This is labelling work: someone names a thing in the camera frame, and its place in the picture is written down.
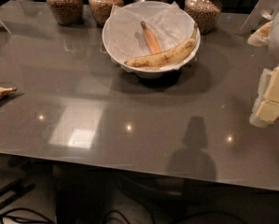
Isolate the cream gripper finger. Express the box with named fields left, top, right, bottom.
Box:
left=249, top=65, right=279, bottom=128
left=247, top=21, right=272, bottom=47

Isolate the white paper bowl liner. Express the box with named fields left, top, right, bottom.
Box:
left=103, top=1, right=195, bottom=63

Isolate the white card stand right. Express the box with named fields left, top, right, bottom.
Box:
left=238, top=0, right=279, bottom=35

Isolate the black floor cable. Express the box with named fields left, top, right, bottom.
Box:
left=0, top=207, right=56, bottom=224

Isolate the glass jar of grains left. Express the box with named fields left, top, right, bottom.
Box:
left=46, top=0, right=83, bottom=26

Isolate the large yellow banana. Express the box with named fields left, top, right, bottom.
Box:
left=124, top=24, right=198, bottom=69

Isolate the glass jar of grains right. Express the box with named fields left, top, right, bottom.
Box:
left=184, top=0, right=222, bottom=35

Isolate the glass jar of grains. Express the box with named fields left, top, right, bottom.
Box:
left=184, top=0, right=222, bottom=35
left=89, top=0, right=124, bottom=26
left=46, top=0, right=83, bottom=26

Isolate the white bowl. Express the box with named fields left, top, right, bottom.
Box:
left=102, top=0, right=202, bottom=79

